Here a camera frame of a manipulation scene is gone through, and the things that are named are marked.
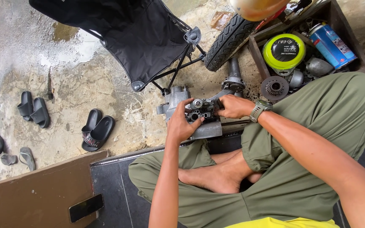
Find person's left hand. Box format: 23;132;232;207
166;98;206;145

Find person's right hand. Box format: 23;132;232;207
215;94;256;120

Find grey metal carburetor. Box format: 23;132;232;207
185;98;225;124

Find olive green wristwatch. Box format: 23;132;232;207
249;99;274;123

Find grey metal engine block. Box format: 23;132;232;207
156;57;246;140

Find rusty round sprocket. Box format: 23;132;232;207
260;75;290;101

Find silver metal cylinder part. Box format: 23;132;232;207
285;69;304;89

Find black rubber tyre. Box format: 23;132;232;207
204;13;260;72

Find person's bare foot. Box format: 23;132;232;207
178;151;263;194

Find green trimmer line spool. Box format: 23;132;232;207
262;33;306;77

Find black printed slide sandal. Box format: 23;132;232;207
81;108;103;137
81;115;116;152

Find clear plastic wrapper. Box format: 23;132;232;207
210;11;234;31

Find grey oval metal part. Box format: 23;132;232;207
306;57;335;77

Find black folding camp chair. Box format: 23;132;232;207
29;0;207;96

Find orange fender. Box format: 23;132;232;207
229;0;291;22

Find person's olive green trousers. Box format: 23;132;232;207
128;72;365;228

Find blue spray can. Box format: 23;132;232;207
307;22;358;70

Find black smartphone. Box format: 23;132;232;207
68;193;105;224

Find person's yellow shirt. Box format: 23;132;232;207
224;217;341;228

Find plain grey slide sandal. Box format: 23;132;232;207
17;91;34;122
29;97;50;129

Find dark wooden parts crate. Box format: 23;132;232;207
248;0;365;102

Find brown board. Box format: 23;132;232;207
0;150;109;228

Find small grey flip flop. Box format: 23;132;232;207
1;153;18;166

